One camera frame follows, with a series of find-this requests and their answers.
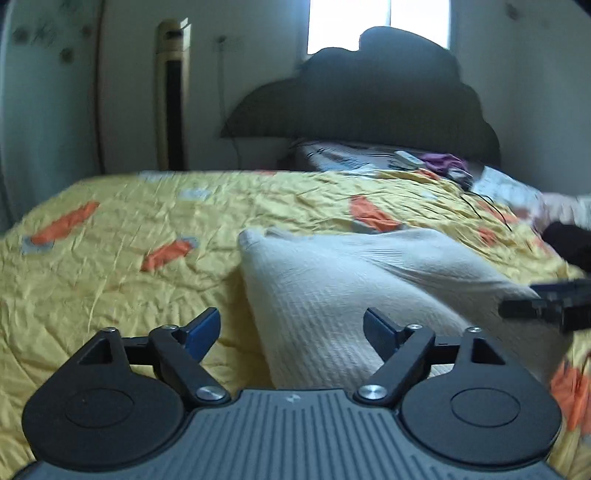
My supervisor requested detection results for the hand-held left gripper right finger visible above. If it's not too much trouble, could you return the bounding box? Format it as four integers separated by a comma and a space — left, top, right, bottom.
353, 307, 509, 407

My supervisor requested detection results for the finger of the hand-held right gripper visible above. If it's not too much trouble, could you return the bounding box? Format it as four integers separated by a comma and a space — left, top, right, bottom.
499, 296, 564, 320

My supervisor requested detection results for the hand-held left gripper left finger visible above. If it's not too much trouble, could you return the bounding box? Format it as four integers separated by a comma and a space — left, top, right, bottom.
74, 307, 232, 407

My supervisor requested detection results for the cream ribbed knit sweater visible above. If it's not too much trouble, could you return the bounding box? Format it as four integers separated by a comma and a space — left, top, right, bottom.
237, 227, 571, 393

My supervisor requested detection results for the yellow quilt with orange patches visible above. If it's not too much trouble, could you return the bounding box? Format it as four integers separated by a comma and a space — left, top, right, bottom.
0, 168, 591, 480

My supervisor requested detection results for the white printed pillow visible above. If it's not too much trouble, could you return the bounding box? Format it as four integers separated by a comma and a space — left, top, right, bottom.
472, 165, 548, 217

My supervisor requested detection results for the purple cloth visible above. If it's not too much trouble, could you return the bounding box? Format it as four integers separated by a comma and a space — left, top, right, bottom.
419, 153, 468, 176

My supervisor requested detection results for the white remote control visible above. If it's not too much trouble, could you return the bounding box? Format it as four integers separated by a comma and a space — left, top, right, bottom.
394, 150, 426, 169

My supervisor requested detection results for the grey printed pillow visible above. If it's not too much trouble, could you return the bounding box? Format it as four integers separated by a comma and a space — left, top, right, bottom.
290, 141, 416, 177

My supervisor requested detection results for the dark cloud-shaped headboard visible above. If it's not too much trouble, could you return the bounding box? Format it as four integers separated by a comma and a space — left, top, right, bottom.
220, 27, 502, 167

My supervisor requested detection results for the gold tower air conditioner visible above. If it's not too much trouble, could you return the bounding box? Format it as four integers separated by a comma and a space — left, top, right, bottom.
153, 18, 192, 172

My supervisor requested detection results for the bright window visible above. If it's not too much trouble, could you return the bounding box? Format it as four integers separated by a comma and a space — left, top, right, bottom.
307, 0, 451, 58

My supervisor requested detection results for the thin black cable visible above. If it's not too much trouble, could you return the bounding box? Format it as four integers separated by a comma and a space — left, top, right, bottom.
455, 178, 522, 232

